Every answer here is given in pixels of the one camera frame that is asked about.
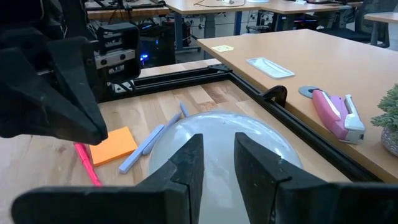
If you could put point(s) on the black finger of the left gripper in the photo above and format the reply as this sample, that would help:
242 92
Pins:
21 102
76 87

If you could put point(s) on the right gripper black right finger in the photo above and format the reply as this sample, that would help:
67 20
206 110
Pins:
295 205

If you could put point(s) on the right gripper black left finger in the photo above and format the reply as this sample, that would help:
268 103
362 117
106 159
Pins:
140 205

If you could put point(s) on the white flood lightbulb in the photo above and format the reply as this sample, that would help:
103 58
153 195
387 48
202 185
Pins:
217 146

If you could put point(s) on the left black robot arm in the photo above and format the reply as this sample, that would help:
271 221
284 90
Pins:
31 15

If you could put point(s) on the black computer tower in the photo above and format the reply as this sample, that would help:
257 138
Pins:
158 40

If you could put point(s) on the wooden workbench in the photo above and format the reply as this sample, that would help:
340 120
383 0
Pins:
130 12

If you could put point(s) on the pink pen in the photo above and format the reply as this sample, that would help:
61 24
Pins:
88 168

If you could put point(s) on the orange sticky note pad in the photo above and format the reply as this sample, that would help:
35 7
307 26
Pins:
113 146

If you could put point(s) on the short lavender pen cap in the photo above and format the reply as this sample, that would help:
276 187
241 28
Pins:
184 109

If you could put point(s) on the yellow sticky note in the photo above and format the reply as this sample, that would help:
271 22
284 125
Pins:
222 48

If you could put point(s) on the grey tape roll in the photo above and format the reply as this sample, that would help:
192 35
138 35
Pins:
306 91

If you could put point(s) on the small green potted plant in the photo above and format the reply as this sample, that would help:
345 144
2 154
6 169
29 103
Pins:
390 118

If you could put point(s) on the clear rectangular plastic tray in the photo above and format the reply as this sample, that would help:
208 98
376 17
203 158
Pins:
270 68

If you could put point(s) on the light wood office desk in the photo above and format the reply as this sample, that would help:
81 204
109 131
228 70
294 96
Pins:
248 7

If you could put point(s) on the beige laminate desk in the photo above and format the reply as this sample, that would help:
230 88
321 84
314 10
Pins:
311 49

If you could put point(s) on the black office chair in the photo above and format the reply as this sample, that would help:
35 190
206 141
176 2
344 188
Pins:
367 21

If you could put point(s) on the black aluminium table frame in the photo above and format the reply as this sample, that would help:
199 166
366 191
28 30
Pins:
186 74

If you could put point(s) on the black frame clamp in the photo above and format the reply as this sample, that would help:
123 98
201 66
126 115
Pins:
276 93

